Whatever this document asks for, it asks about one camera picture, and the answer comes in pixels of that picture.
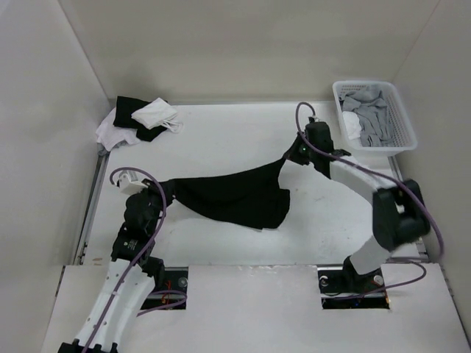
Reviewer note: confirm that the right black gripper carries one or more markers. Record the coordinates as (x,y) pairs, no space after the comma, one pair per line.
(294,154)

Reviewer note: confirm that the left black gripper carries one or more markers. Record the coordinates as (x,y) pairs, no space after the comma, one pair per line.
(150,189)

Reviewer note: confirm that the black tank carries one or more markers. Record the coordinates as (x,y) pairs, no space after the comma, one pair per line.
(252,198)
(125,107)

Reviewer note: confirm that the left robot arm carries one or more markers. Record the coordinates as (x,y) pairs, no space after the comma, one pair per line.
(132,272)

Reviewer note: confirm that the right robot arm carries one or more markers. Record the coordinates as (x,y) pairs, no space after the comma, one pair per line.
(398,212)

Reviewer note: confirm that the white tank top in basket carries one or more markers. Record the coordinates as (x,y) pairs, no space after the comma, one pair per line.
(352,125)

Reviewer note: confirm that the grey tank top in basket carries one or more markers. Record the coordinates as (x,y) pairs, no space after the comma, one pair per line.
(371,107)

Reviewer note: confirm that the white tank top underneath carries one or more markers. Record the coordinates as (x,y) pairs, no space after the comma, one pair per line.
(109,136)

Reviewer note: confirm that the folded white tank top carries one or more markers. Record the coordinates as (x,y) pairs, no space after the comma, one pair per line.
(158,113)

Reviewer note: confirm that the folded black tank top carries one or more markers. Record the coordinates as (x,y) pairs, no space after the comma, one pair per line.
(125,107)

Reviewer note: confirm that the white plastic laundry basket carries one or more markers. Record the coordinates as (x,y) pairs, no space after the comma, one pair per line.
(404,138)

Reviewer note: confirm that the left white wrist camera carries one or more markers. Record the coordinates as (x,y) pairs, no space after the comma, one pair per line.
(129,183)

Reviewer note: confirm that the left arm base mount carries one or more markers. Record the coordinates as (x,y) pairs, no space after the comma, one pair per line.
(169,289)

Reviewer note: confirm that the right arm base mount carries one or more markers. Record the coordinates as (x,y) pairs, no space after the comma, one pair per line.
(341,288)

